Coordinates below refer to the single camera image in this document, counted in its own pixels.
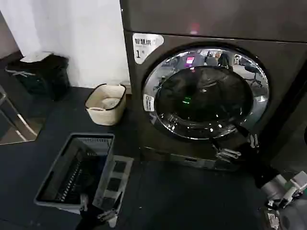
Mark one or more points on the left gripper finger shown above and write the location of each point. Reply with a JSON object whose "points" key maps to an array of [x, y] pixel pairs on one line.
{"points": [[84, 202], [108, 214]]}

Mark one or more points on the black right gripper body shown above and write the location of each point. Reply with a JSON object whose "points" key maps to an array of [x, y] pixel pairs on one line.
{"points": [[255, 165]]}

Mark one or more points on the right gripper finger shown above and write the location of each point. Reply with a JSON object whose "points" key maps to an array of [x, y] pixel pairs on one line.
{"points": [[253, 141], [227, 154]]}

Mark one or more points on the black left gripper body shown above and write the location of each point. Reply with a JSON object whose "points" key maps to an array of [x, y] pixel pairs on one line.
{"points": [[88, 220]]}

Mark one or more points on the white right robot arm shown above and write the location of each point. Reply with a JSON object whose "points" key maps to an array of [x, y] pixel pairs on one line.
{"points": [[287, 206]]}

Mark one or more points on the grey mat with black squares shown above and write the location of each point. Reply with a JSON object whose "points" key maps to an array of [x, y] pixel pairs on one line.
{"points": [[120, 177]]}

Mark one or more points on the grey plastic laundry basket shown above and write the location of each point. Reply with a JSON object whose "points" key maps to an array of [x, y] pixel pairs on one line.
{"points": [[60, 167]]}

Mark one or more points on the white woven basket black trim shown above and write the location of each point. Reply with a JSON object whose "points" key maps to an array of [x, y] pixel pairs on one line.
{"points": [[105, 115]]}

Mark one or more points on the small white door sticker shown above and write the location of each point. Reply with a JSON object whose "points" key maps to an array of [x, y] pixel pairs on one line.
{"points": [[148, 102]]}

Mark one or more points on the pale cloth in woven basket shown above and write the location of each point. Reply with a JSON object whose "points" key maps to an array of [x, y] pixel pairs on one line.
{"points": [[109, 103]]}

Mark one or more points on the round glass dryer door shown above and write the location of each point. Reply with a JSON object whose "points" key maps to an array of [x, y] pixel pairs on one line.
{"points": [[158, 72]]}

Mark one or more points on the metal stool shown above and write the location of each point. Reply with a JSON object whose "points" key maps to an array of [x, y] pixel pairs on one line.
{"points": [[14, 115]]}

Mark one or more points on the black bin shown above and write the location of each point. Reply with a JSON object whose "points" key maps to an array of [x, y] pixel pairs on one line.
{"points": [[48, 79]]}

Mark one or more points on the large white dryer sticker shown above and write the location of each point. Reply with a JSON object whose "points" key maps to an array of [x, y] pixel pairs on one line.
{"points": [[144, 45]]}

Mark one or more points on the grey dryer with round door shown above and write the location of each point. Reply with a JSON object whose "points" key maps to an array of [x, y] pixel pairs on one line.
{"points": [[182, 21]]}

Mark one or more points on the white bag on bin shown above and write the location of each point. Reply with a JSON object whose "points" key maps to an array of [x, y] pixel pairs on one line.
{"points": [[36, 57]]}

